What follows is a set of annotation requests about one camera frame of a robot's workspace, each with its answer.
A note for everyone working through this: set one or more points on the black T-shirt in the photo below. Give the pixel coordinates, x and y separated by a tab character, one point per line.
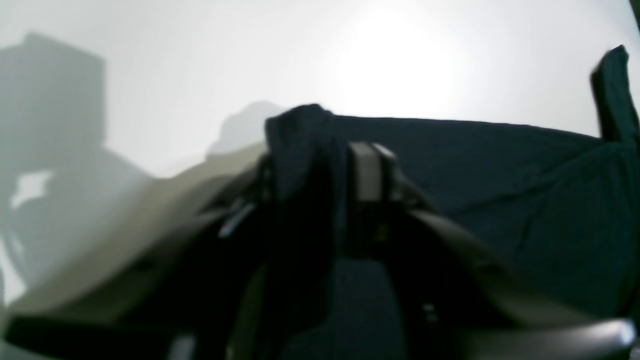
559	209

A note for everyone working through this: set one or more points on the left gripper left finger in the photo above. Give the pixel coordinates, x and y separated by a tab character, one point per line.
193	294

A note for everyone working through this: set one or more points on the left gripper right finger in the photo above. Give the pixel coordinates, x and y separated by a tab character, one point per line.
457	300

